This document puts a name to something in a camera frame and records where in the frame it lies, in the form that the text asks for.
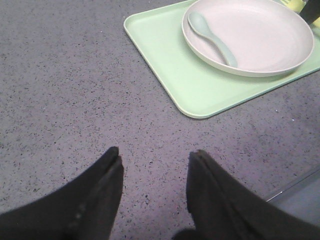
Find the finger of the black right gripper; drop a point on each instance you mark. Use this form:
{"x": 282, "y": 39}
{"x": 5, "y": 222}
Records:
{"x": 311, "y": 11}

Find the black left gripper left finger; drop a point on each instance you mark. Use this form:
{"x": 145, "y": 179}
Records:
{"x": 83, "y": 209}

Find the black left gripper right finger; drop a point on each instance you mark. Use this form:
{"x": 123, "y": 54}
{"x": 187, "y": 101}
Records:
{"x": 223, "y": 209}

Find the yellow plastic fork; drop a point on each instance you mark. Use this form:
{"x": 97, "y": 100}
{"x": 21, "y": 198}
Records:
{"x": 294, "y": 5}

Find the beige round plate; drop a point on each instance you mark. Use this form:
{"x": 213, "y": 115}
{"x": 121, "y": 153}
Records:
{"x": 266, "y": 38}

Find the pale green spoon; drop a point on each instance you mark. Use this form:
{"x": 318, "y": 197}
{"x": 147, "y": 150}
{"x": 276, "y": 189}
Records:
{"x": 200, "y": 26}

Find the light green tray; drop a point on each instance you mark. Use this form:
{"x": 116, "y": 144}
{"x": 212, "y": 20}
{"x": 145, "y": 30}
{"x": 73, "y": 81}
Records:
{"x": 196, "y": 88}

